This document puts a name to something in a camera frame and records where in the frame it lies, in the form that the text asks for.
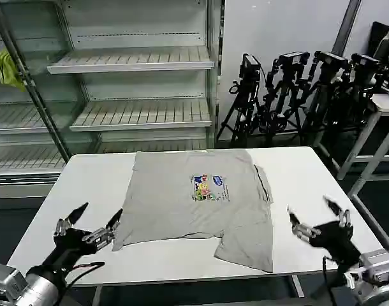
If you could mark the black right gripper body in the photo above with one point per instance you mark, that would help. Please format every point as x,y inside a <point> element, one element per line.
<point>336,239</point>

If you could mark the white metal-frame side table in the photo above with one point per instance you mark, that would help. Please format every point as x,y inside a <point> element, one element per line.
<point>386,103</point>
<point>373,169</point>

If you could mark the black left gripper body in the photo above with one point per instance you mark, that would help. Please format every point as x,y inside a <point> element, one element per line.
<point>70,243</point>

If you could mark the black tripod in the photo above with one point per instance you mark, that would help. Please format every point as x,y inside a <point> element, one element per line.
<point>282,102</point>
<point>320,105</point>
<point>354,102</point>
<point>242,108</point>

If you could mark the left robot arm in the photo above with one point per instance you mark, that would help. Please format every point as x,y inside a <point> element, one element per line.
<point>25,287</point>

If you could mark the yellow-green cloth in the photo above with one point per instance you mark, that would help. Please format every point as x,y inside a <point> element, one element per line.
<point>6,68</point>

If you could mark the grey printed t-shirt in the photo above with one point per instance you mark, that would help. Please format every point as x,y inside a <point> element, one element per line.
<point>197,204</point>

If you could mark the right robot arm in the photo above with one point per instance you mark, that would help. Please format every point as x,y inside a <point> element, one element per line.
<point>376,274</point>

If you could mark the grey slanted wall beam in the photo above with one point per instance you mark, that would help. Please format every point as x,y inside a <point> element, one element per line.
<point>347,25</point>

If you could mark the boxy black camera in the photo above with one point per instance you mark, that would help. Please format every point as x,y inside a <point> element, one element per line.
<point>250,67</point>

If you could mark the flat black camera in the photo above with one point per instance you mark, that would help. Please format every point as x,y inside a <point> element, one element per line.
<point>366,60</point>
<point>293,57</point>
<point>331,59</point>

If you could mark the white folding table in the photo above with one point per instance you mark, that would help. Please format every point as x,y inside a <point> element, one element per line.
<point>309,178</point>

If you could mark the glass-sided shelf cabinet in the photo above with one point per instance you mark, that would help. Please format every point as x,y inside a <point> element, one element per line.
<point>19,127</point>

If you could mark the black monitor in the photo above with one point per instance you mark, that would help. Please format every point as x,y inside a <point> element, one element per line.
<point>381,48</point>

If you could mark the grey metal rack post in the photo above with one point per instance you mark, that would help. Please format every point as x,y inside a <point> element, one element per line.
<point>32,86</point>

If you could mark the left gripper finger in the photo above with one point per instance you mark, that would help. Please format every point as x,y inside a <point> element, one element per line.
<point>75,216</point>
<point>105,232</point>

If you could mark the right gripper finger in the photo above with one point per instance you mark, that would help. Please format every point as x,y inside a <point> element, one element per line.
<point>341,215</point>
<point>301,230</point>

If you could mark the white empty shelf unit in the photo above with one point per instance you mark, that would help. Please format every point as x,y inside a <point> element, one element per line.
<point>140,83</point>

